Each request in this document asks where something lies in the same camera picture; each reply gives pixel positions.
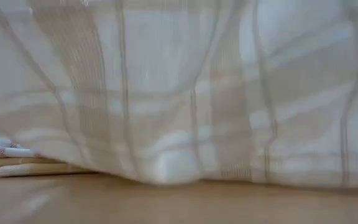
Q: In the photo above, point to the plain white towel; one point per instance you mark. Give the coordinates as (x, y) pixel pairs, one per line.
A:
(179, 93)

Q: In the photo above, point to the yellow checked towel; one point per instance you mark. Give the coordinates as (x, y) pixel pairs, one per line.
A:
(26, 169)

